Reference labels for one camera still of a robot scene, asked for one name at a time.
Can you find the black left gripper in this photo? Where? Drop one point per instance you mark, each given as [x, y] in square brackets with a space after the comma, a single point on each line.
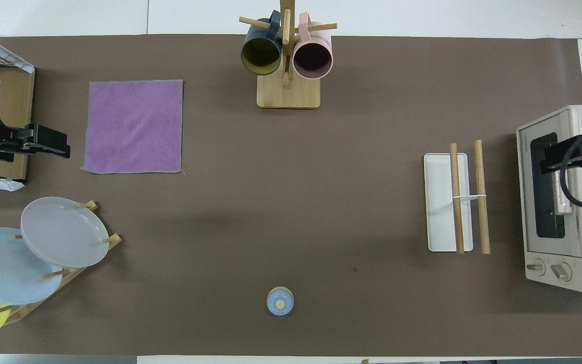
[43, 137]

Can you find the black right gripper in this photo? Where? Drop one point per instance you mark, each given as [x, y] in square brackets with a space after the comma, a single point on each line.
[574, 155]

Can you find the purple and grey towel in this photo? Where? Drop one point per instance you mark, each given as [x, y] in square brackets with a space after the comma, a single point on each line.
[134, 126]

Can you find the white towel rack wooden bars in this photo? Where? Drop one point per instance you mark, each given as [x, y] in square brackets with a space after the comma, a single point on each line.
[445, 202]

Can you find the wooden plate rack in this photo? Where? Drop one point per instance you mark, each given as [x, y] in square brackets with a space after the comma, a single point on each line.
[68, 275]

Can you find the wooden shelf box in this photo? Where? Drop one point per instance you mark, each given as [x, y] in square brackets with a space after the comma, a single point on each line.
[13, 106]

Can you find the beige toaster oven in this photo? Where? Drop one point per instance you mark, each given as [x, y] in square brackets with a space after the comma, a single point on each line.
[543, 242]

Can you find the grey plate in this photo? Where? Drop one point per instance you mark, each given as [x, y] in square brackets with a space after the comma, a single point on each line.
[63, 232]

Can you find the light blue plate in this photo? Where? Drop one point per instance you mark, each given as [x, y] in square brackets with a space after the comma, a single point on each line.
[3, 268]

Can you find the dark teal mug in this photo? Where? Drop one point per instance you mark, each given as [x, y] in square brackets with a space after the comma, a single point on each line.
[260, 53]

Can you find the wooden mug tree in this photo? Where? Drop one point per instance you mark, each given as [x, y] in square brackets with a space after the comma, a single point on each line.
[288, 93]

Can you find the brown table mat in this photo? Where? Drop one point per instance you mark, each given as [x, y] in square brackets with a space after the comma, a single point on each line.
[291, 202]

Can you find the pink mug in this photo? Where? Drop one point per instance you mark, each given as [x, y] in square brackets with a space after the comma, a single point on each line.
[313, 55]

